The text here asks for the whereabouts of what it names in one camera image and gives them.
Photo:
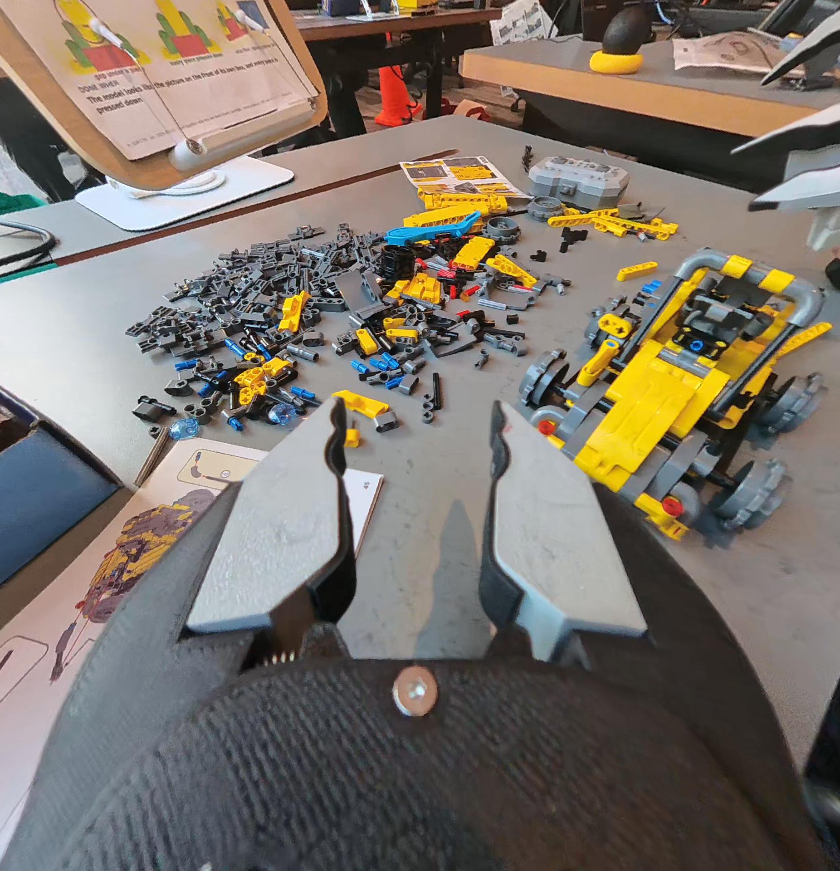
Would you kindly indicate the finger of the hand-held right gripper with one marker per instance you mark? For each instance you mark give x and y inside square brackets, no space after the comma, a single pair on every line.
[814,133]
[821,187]

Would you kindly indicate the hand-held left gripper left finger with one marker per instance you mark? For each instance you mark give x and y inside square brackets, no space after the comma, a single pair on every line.
[277,544]

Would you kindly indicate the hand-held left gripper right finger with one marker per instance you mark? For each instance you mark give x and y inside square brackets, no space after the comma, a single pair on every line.
[563,551]

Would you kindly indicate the yellow toy vehicle model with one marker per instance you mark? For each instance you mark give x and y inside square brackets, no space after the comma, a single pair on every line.
[665,408]

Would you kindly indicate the yellow beam assembly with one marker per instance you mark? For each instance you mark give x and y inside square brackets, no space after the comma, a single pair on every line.
[617,223]

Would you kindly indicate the grey desk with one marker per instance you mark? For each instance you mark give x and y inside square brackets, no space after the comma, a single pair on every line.
[733,612]

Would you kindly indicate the dark grey wedge-shaped object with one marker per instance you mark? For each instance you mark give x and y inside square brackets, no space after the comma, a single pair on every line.
[808,41]

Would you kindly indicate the white paper bag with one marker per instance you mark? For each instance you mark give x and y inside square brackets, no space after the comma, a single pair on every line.
[726,53]

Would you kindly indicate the clear blue round dish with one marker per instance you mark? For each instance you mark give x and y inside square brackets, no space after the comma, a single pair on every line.
[284,415]
[185,429]

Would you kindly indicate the short yellow holed beam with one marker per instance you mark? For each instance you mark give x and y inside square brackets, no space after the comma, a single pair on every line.
[636,271]

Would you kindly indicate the yellow round disc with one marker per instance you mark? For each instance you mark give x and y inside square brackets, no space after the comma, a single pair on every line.
[616,65]

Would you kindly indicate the black ball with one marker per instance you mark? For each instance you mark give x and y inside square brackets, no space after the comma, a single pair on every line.
[624,30]

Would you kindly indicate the grey battery box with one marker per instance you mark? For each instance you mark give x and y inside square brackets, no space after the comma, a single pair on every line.
[576,180]

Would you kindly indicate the dark blue kit box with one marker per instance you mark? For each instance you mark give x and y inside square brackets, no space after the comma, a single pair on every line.
[39,490]

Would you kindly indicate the black connector cluster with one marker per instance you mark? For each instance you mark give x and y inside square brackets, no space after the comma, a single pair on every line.
[573,237]

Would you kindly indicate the pile of grey track links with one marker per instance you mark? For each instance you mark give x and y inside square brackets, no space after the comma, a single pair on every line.
[243,286]

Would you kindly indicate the pile of mixed coloured pieces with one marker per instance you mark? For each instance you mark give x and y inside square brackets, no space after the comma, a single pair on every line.
[427,326]

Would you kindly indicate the grey pin connector piece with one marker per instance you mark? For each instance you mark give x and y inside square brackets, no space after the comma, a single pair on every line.
[556,282]

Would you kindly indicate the grey curved panel piece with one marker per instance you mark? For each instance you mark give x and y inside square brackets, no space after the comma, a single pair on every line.
[362,289]

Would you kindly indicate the instruction booklet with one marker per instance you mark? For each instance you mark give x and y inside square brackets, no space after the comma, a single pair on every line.
[25,653]

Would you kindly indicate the dark grey sprocket wheel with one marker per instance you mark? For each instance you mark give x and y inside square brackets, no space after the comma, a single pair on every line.
[501,228]
[546,206]

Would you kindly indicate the black wheel rim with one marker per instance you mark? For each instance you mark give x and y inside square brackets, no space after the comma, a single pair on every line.
[396,262]

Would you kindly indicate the yellow rectangular panel piece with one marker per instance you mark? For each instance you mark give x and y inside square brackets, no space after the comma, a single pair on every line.
[471,252]

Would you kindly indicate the blue brick separator tool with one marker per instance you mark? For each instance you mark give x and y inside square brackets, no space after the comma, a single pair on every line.
[427,231]

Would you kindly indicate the yellow sticker sheet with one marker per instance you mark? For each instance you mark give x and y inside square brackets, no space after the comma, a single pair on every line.
[461,173]

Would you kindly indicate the orange traffic cone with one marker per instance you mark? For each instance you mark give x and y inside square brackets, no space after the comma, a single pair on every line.
[396,95]

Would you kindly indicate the wooden instruction board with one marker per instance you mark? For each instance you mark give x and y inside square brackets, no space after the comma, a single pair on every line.
[86,156]

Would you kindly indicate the far work table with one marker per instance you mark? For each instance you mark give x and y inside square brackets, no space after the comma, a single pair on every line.
[393,20]

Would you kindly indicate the yellow stacked beam frame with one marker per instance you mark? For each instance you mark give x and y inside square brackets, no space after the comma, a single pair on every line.
[454,204]

